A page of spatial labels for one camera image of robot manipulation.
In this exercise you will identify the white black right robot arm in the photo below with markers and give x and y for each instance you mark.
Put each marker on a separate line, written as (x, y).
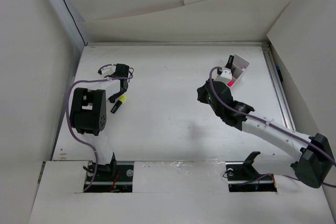
(308, 158)

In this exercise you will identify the yellow highlighter marker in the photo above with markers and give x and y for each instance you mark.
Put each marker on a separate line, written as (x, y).
(117, 104)

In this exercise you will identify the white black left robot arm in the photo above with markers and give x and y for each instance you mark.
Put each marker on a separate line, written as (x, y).
(88, 102)

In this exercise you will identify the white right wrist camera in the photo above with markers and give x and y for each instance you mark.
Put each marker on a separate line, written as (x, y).
(224, 75)

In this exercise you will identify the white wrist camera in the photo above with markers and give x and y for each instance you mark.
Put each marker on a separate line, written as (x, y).
(224, 75)
(107, 69)

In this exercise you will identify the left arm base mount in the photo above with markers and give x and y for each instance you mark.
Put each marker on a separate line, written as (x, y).
(115, 177)

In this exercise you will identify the white divided container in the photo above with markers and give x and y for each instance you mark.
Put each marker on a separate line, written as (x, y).
(239, 67)

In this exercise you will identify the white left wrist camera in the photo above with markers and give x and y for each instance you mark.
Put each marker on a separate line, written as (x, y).
(107, 69)

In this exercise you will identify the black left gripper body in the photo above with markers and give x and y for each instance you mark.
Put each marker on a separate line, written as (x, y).
(125, 89)

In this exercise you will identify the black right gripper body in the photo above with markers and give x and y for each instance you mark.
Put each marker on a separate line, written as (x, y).
(218, 111)

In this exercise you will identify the aluminium table edge rail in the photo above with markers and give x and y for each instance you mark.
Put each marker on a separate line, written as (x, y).
(275, 79)

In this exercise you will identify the orange highlighter marker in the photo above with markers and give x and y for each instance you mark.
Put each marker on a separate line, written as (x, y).
(230, 62)

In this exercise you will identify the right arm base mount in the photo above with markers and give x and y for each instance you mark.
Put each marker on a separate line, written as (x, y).
(242, 177)

